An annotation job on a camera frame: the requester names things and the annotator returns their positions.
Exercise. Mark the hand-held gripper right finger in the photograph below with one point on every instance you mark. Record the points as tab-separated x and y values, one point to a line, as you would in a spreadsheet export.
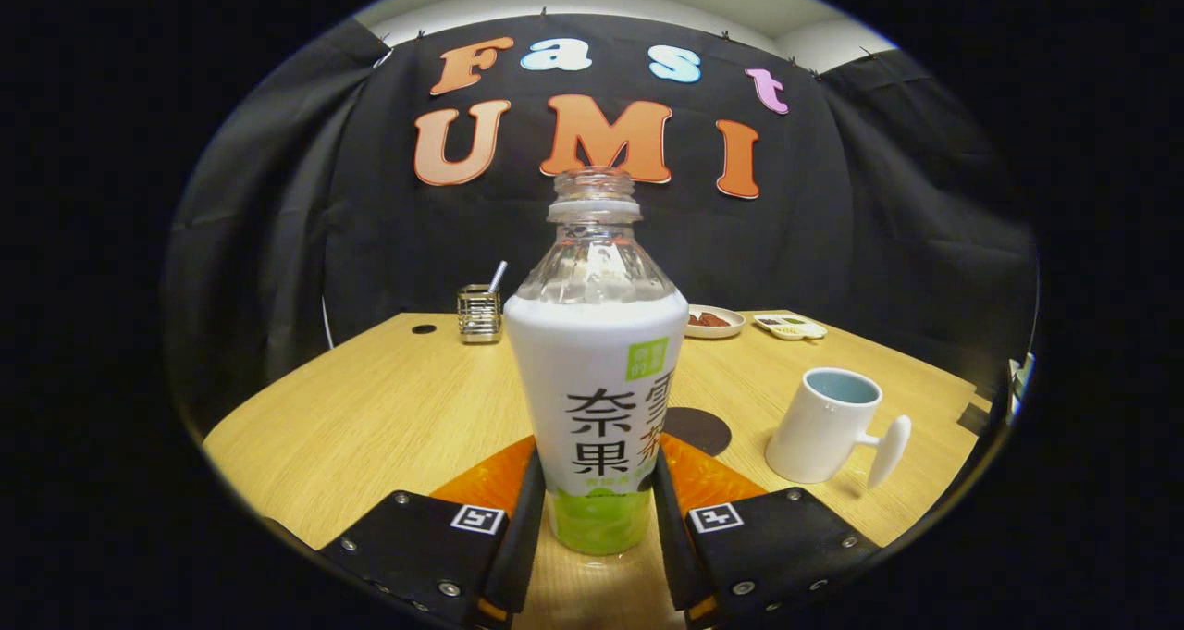
671	547

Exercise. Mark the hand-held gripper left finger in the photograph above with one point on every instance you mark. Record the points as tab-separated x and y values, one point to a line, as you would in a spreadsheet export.
525	537

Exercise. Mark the dark brown round coaster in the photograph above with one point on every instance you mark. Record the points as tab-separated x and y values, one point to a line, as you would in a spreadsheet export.
705	431

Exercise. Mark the white green juice bottle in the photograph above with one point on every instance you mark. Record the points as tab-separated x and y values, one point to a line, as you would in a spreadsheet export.
592	380

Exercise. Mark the white cup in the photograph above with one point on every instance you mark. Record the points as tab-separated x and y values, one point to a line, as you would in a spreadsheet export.
814	436

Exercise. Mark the wooden table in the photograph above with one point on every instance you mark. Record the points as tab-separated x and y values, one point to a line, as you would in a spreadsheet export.
370	426

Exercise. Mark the white plate with red food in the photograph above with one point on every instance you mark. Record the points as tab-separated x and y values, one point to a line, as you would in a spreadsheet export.
731	329

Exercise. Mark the white divided dish with seeds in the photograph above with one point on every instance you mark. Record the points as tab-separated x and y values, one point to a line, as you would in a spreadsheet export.
788	327

